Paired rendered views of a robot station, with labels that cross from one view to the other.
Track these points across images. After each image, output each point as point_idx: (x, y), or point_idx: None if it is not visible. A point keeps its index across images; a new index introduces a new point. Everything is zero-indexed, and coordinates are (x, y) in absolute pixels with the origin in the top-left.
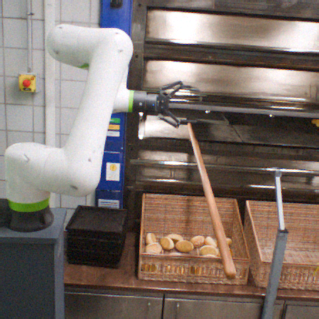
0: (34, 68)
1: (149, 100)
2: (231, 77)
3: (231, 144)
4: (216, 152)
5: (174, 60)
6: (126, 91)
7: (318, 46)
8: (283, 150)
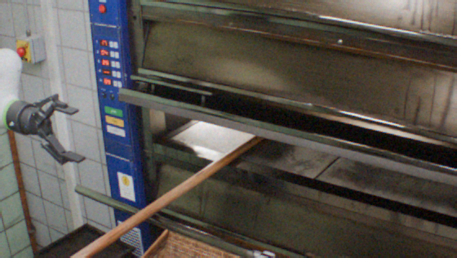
0: (37, 28)
1: (21, 120)
2: (268, 61)
3: (282, 181)
4: (262, 189)
5: (188, 25)
6: (5, 102)
7: (407, 20)
8: (370, 209)
